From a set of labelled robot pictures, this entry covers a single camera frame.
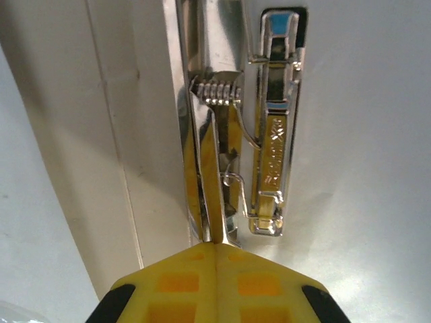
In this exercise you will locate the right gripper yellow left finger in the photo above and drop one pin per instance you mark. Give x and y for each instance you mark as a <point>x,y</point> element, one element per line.
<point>175,286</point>

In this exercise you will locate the beige cardboard sheet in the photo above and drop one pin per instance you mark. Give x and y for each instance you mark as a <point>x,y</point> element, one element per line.
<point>134,134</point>

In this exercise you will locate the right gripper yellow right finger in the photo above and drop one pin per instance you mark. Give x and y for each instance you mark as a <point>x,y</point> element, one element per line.
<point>259,286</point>

